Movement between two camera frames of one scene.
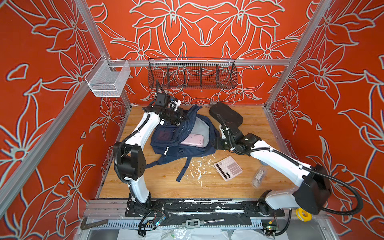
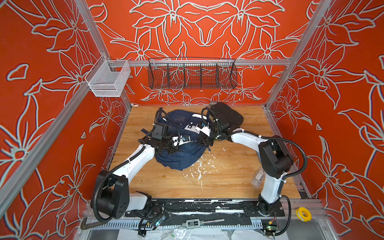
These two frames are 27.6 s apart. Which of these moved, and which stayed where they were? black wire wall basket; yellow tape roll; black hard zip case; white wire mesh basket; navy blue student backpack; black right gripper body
Moved: navy blue student backpack; black right gripper body
Stayed: black wire wall basket; black hard zip case; white wire mesh basket; yellow tape roll
